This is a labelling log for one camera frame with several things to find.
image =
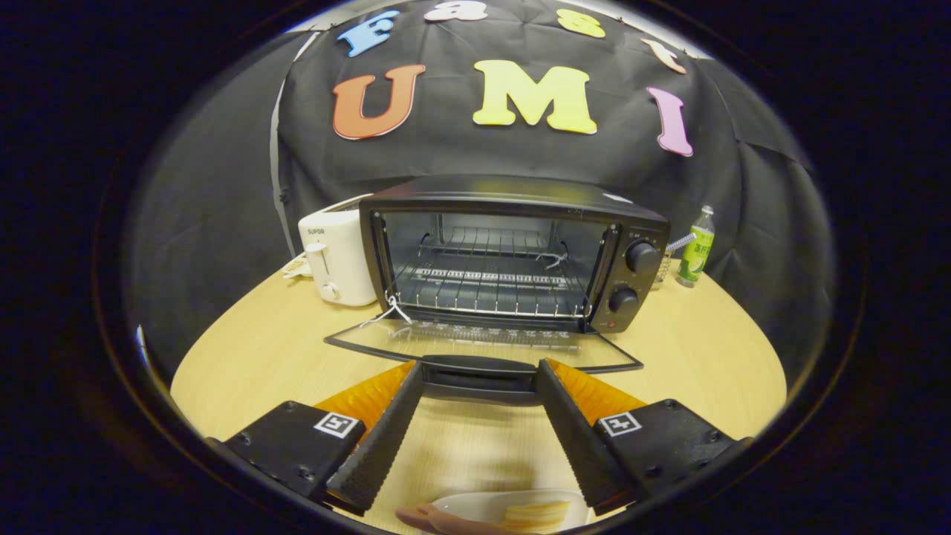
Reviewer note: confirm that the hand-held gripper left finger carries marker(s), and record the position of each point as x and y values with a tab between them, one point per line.
383	453

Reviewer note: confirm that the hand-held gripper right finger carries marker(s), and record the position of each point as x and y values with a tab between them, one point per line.
583	453

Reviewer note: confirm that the ridged golden bread roll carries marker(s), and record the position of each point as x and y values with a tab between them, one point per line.
539	514

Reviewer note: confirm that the white plate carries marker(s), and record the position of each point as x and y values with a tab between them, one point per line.
475	504

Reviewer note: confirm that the black toaster oven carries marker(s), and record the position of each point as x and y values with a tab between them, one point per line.
520	195

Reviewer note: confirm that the white pop-up toaster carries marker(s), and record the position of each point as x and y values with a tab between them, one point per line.
342	253

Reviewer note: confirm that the small flat snack tray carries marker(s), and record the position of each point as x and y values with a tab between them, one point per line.
297	267

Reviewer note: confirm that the green label drink bottle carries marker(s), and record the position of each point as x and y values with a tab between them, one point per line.
695	256

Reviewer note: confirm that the white striped stick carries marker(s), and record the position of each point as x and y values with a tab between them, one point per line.
681	241

